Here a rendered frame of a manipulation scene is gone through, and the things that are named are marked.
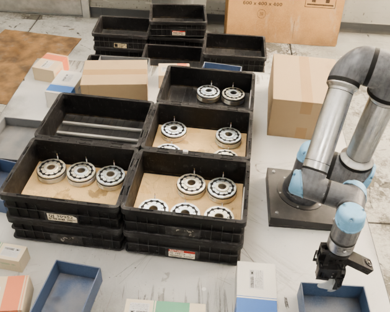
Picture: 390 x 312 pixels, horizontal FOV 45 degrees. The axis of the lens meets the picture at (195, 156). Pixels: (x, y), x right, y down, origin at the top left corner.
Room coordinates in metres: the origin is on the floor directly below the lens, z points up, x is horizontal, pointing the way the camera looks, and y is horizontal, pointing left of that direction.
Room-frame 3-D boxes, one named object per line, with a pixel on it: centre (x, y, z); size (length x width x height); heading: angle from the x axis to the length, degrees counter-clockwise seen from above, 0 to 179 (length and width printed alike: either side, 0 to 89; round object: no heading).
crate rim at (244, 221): (1.12, 0.02, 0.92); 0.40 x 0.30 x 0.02; 84
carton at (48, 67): (2.13, 0.77, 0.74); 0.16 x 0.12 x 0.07; 166
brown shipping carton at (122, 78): (1.92, 0.39, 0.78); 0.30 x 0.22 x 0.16; 96
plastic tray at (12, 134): (1.54, 0.77, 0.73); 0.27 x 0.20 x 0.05; 174
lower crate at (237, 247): (1.12, 0.02, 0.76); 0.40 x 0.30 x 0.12; 84
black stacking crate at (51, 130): (1.46, 0.38, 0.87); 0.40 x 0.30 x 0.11; 84
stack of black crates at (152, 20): (3.17, 0.16, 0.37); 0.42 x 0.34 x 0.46; 88
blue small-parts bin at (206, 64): (2.12, -0.11, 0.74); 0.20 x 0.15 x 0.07; 80
